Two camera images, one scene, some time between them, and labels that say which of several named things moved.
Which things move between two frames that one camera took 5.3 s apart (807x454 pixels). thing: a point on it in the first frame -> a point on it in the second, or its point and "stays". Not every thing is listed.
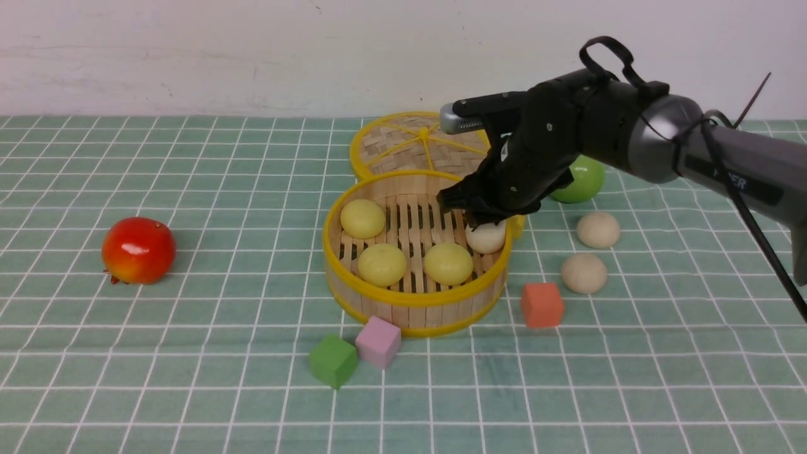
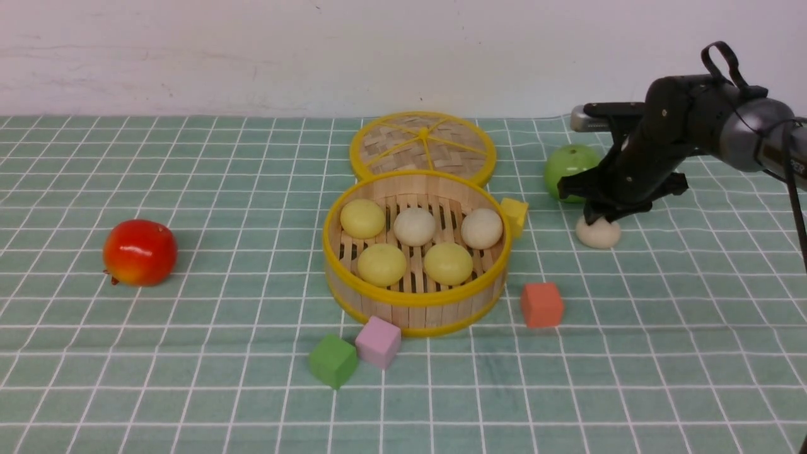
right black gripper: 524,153 -> 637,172
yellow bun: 448,264 stays
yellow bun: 362,218 stays
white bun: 598,229 stays
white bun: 584,273 -> 414,227
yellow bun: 382,265 stays
